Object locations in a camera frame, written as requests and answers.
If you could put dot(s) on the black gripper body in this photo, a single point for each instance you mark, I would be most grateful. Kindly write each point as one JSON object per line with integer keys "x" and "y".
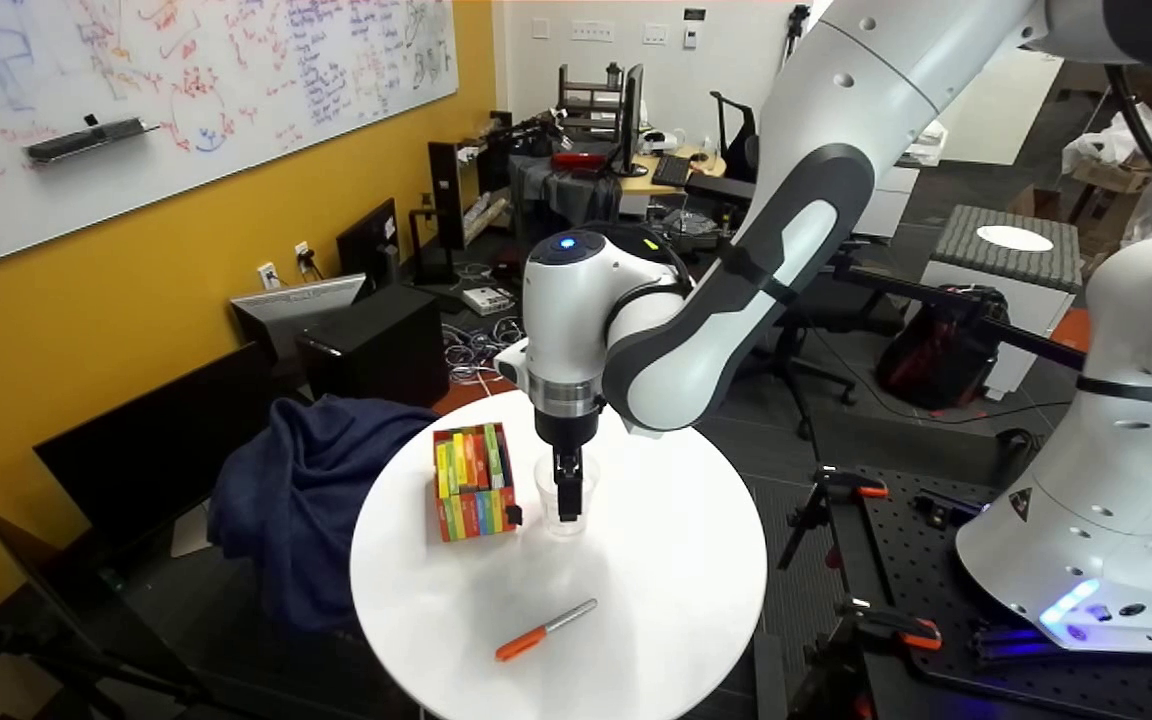
{"x": 564, "y": 428}

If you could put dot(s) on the orange and grey marker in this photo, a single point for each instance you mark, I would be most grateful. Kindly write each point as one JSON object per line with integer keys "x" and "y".
{"x": 531, "y": 641}

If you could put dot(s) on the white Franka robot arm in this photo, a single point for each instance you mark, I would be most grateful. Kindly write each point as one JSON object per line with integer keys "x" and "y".
{"x": 791, "y": 240}

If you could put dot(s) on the black cabinet box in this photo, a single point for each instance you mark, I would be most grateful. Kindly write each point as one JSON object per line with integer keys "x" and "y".
{"x": 382, "y": 345}

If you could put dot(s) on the dark blue cloth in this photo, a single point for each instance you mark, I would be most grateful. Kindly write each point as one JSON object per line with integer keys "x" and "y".
{"x": 309, "y": 492}

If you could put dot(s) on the small black monitor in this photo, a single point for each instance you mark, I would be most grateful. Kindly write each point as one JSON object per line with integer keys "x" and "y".
{"x": 368, "y": 240}

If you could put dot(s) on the grey flat monitor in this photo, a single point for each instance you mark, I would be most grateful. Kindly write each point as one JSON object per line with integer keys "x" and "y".
{"x": 298, "y": 309}

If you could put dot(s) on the black and red bag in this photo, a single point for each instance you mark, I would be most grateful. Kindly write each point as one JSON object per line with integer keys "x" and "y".
{"x": 941, "y": 351}

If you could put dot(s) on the large black flat monitor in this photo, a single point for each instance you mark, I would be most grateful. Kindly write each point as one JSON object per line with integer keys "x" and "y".
{"x": 156, "y": 442}

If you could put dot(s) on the black perforated breadboard table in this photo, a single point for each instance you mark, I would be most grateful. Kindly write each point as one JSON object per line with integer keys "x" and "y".
{"x": 1002, "y": 666}

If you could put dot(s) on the grey table with white disc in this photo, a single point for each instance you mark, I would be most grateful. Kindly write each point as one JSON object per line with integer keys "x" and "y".
{"x": 1008, "y": 246}

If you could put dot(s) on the whiteboard with writing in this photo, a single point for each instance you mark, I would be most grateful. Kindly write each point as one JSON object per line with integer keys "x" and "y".
{"x": 203, "y": 94}

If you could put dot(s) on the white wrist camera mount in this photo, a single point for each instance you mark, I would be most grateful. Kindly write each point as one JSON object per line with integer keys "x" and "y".
{"x": 512, "y": 360}

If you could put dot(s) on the white wall outlet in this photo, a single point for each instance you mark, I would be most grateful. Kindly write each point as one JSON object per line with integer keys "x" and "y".
{"x": 269, "y": 272}

